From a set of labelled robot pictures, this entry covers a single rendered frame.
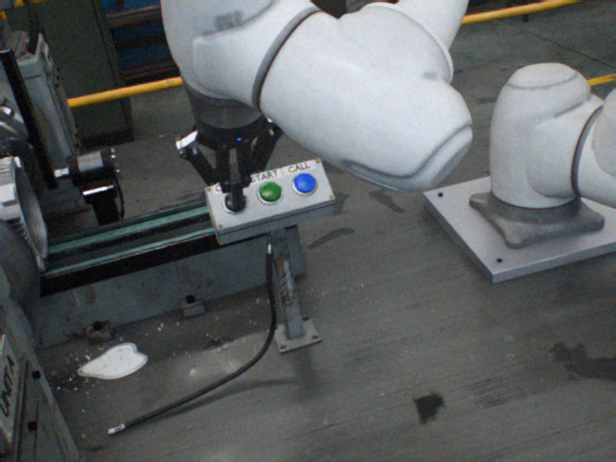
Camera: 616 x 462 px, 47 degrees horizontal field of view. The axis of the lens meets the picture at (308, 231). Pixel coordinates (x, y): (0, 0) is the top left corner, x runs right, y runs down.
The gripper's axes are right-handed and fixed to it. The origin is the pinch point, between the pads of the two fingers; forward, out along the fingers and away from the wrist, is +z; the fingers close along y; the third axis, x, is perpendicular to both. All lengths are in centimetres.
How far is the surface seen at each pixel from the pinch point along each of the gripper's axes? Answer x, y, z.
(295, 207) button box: 3.1, -7.6, 4.7
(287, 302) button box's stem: 11.2, -4.4, 20.1
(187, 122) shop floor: -206, -18, 300
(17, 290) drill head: 6.9, 28.3, -1.6
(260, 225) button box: 3.5, -2.5, 6.6
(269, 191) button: 0.0, -4.7, 3.8
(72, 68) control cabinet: -225, 38, 248
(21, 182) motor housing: -24.3, 31.4, 26.3
